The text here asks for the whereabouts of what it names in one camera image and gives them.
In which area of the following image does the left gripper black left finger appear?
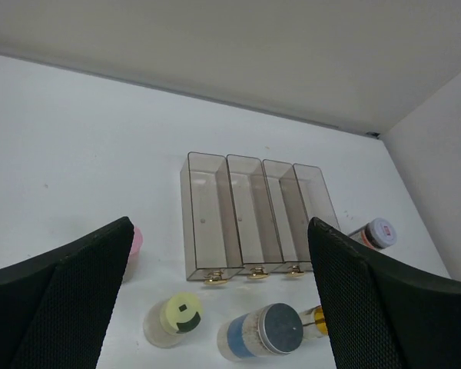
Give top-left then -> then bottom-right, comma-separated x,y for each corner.
0,217 -> 134,368

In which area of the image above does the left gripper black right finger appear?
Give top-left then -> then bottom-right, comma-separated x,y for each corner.
307,218 -> 461,368

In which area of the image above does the white-lid red-label jar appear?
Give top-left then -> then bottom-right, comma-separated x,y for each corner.
348,218 -> 397,250

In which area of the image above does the blue-label silver-lid jar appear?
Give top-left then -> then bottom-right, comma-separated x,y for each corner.
217,303 -> 303,362

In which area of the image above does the pink-lid spice jar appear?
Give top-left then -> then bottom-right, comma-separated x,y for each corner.
122,227 -> 143,283

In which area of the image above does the yellow-lid spice jar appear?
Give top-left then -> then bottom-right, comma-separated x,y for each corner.
143,292 -> 203,348

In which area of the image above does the clear bin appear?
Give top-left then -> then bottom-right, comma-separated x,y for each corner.
262,159 -> 312,279
180,152 -> 244,285
227,155 -> 284,281
293,164 -> 340,231

